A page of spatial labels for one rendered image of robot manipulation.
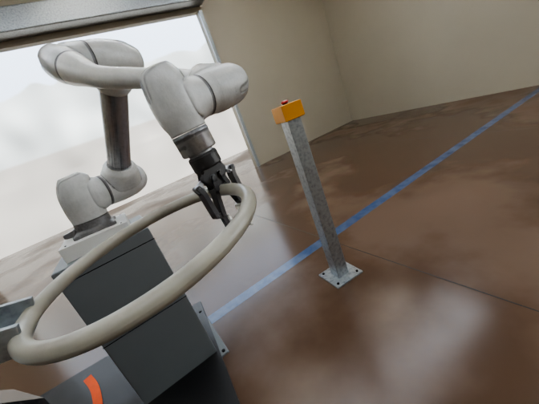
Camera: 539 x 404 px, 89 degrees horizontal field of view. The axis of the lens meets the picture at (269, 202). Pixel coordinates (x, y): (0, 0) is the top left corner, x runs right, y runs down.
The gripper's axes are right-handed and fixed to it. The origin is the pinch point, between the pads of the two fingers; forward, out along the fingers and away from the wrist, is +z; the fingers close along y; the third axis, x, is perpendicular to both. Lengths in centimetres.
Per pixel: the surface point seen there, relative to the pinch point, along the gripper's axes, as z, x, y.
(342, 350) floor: 87, -10, -22
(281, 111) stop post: -16, -29, -72
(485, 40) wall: 47, 9, -568
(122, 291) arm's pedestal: 22, -76, 22
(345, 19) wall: -94, -230, -658
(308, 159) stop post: 13, -29, -76
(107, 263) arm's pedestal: 7, -75, 20
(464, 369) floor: 90, 34, -32
